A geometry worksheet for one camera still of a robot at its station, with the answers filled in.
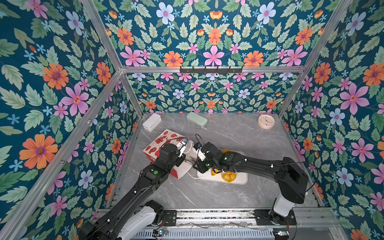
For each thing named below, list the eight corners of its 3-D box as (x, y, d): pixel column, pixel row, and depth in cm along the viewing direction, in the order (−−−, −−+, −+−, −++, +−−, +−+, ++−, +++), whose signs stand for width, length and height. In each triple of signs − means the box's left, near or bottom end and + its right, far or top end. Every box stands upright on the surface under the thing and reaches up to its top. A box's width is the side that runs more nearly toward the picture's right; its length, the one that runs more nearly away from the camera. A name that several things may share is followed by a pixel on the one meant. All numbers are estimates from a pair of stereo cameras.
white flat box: (143, 129, 113) (141, 125, 109) (155, 116, 121) (153, 112, 117) (151, 132, 111) (149, 128, 107) (162, 119, 119) (161, 115, 115)
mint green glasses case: (185, 119, 118) (185, 116, 116) (190, 113, 122) (190, 110, 120) (204, 127, 113) (204, 124, 111) (208, 120, 117) (209, 118, 115)
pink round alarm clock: (259, 129, 113) (260, 126, 110) (255, 117, 121) (257, 114, 118) (275, 129, 113) (277, 126, 110) (270, 117, 121) (272, 114, 118)
